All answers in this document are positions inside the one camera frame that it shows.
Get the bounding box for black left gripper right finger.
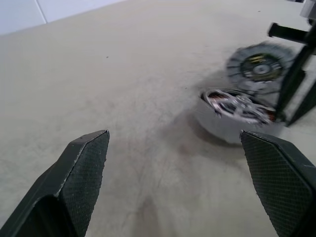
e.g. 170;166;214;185
240;130;316;237

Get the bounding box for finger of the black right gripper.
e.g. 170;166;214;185
287;71;316;127
276;34;316;122

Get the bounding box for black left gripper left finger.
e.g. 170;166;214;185
0;129;110;237

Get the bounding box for grey ribbed motor lid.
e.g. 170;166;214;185
226;41;297;102

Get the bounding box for black spoked rotor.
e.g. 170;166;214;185
203;90;276;126

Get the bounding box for grey motor housing copper windings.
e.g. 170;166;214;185
196;87;292;146

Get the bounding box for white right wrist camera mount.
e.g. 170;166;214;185
300;0;316;19

